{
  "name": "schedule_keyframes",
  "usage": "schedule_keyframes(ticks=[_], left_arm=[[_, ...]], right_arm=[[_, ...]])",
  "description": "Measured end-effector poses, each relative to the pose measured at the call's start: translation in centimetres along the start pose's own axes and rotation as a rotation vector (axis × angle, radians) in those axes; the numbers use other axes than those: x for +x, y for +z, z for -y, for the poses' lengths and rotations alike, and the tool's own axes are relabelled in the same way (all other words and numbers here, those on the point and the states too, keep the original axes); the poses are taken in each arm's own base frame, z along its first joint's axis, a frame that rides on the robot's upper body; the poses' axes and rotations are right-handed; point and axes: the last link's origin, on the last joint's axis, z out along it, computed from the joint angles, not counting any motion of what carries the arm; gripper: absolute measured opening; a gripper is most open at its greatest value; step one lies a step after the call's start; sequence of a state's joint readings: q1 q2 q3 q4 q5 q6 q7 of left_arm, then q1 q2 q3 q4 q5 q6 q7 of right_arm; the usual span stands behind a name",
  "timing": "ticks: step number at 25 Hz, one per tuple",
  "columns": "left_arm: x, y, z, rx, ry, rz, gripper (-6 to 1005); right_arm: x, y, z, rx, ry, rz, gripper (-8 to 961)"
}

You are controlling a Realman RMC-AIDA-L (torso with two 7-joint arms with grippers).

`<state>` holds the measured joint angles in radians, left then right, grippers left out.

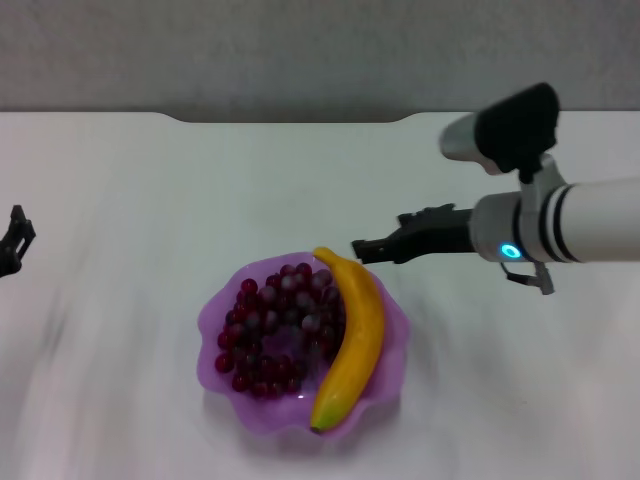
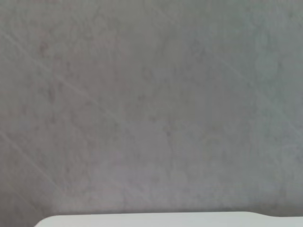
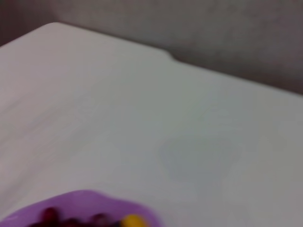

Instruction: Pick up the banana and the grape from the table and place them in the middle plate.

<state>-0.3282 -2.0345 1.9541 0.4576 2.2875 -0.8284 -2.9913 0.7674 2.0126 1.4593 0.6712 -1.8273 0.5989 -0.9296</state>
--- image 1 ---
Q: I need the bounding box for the red grape bunch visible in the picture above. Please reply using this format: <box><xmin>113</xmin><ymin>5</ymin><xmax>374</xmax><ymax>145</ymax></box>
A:
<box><xmin>214</xmin><ymin>262</ymin><xmax>349</xmax><ymax>401</ymax></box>

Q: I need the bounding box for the purple wavy plastic bowl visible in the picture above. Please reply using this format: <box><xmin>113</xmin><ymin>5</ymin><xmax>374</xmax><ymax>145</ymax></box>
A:
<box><xmin>196</xmin><ymin>251</ymin><xmax>412</xmax><ymax>444</ymax></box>

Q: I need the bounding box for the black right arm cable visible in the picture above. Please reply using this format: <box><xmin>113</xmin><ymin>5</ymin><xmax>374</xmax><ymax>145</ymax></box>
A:
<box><xmin>501</xmin><ymin>259</ymin><xmax>557</xmax><ymax>297</ymax></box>

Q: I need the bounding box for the yellow banana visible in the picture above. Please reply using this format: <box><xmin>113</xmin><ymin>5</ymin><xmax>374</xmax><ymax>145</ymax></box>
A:
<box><xmin>309</xmin><ymin>246</ymin><xmax>386</xmax><ymax>434</ymax></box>

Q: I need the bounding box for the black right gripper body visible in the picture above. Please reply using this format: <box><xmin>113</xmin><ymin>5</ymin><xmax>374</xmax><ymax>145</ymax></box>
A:
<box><xmin>422</xmin><ymin>208</ymin><xmax>475</xmax><ymax>264</ymax></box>

